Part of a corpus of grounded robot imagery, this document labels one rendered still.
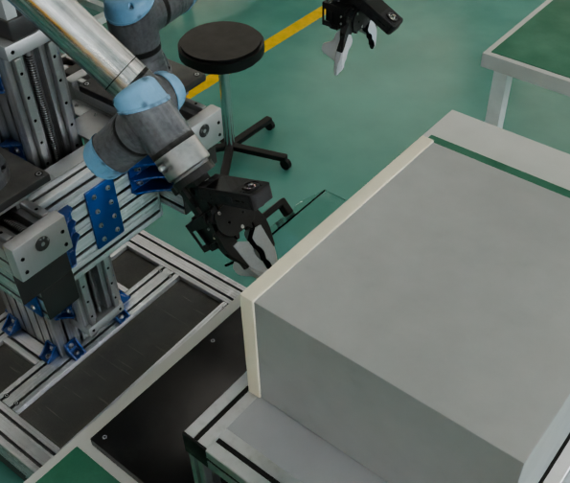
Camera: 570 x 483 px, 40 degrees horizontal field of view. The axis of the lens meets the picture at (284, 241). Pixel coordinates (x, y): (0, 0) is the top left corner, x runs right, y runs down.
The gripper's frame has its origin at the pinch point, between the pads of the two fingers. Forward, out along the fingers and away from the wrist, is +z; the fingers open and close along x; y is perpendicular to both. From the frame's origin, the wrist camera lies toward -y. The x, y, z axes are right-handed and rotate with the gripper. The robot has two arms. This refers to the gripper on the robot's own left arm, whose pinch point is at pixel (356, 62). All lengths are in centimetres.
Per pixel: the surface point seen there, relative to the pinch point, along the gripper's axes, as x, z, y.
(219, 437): 89, 4, -37
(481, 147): -41, 40, -16
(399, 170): 47, -17, -38
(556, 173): -42, 40, -37
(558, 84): -88, 43, -19
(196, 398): 70, 38, -11
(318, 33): -184, 115, 143
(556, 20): -123, 40, -2
